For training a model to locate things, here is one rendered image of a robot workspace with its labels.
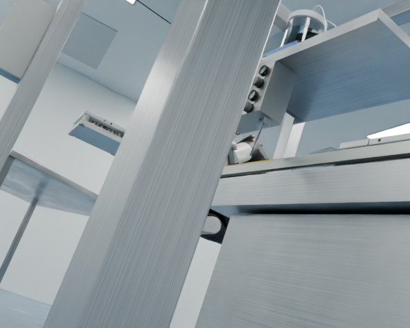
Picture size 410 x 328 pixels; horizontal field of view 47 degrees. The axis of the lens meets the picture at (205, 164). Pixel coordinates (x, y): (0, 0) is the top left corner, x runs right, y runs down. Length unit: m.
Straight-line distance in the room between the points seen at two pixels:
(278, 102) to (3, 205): 5.01
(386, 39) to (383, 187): 0.51
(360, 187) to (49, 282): 5.42
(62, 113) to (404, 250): 5.77
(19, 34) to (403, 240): 1.19
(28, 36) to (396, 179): 1.11
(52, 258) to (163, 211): 5.96
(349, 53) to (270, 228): 0.58
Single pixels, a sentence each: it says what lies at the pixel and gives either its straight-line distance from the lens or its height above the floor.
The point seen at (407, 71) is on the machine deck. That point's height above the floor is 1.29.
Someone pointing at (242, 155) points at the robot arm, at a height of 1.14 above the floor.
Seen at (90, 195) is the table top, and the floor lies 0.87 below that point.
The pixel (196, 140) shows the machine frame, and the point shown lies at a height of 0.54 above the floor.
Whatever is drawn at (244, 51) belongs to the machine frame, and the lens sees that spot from 0.36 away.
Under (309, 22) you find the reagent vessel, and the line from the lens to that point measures 1.83.
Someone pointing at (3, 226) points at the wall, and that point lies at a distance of 6.23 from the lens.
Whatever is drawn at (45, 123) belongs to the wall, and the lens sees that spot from 6.44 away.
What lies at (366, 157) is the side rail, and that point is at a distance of 1.16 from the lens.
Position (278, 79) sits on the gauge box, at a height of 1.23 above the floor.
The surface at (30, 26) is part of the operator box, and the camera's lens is 1.57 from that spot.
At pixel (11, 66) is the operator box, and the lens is 1.51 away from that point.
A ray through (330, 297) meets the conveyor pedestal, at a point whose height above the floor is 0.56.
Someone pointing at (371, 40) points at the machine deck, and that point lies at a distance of 1.46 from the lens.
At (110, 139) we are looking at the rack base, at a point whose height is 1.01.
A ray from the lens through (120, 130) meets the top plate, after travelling 2.11.
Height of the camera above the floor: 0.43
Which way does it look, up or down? 18 degrees up
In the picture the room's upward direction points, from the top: 20 degrees clockwise
